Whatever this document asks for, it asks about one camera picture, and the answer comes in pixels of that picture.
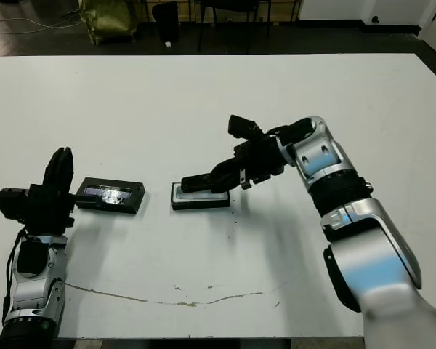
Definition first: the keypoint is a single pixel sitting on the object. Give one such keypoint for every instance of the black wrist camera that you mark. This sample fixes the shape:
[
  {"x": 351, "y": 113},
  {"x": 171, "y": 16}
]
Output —
[
  {"x": 245, "y": 127},
  {"x": 11, "y": 203}
]

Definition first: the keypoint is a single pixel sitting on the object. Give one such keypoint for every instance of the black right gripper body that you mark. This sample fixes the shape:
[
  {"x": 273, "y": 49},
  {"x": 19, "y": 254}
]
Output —
[{"x": 263, "y": 160}]

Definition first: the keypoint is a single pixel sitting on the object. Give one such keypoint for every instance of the black chair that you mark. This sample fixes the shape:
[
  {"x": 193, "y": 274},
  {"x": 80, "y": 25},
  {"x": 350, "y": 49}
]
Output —
[{"x": 229, "y": 7}]

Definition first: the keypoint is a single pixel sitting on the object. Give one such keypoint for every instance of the olive green bag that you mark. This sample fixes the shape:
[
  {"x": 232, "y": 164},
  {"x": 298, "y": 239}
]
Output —
[{"x": 109, "y": 20}]

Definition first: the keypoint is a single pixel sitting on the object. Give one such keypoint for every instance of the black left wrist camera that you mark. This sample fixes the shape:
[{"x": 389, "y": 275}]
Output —
[{"x": 11, "y": 203}]

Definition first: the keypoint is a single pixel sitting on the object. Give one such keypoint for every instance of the black waste bin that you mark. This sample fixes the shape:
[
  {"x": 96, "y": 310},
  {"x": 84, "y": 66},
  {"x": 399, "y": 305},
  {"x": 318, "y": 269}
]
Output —
[{"x": 166, "y": 22}]

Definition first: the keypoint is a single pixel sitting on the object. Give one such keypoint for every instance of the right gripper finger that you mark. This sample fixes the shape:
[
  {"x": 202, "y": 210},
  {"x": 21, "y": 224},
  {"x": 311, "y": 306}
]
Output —
[
  {"x": 227, "y": 183},
  {"x": 227, "y": 168}
]

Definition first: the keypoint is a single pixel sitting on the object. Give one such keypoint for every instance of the slim black camera bar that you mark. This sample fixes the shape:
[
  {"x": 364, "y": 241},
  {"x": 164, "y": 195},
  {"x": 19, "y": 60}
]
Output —
[{"x": 194, "y": 183}]

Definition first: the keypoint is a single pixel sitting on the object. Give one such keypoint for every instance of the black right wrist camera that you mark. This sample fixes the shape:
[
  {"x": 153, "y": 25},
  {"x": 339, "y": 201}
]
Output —
[{"x": 245, "y": 127}]

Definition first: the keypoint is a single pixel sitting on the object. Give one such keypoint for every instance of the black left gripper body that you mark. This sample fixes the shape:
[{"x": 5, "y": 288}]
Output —
[{"x": 49, "y": 211}]

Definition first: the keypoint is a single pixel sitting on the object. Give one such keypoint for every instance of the black box white insert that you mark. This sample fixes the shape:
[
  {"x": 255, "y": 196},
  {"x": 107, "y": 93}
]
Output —
[{"x": 200, "y": 203}]

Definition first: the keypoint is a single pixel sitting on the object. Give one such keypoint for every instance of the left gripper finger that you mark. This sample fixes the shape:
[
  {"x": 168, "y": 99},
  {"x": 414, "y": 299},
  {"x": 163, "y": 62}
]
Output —
[
  {"x": 70, "y": 171},
  {"x": 56, "y": 171}
]

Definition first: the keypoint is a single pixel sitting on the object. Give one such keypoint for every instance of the black printed box lid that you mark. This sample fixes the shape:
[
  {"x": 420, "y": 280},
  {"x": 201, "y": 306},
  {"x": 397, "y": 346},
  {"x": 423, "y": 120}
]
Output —
[{"x": 110, "y": 196}]

